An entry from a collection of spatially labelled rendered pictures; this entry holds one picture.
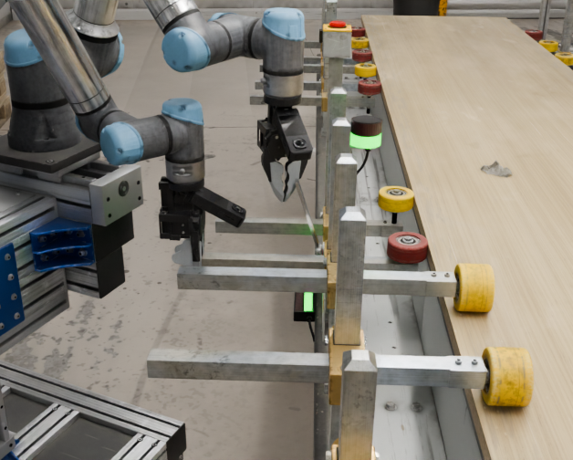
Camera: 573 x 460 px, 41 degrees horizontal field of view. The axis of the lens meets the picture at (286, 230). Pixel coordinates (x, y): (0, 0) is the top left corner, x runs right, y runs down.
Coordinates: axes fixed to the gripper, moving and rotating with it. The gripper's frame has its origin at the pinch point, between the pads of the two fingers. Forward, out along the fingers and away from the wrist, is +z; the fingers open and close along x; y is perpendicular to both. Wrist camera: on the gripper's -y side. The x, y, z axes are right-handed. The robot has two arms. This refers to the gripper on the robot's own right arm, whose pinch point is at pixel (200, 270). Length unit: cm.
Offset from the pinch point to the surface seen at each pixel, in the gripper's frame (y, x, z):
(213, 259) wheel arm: -3.0, 1.5, -3.3
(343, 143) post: -28.2, -2.3, -27.0
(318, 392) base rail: -24.6, 22.9, 12.6
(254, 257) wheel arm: -11.1, 0.5, -3.4
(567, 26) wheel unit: -136, -219, -12
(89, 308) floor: 63, -120, 83
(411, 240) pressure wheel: -42.4, 0.1, -8.0
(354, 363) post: -27, 72, -28
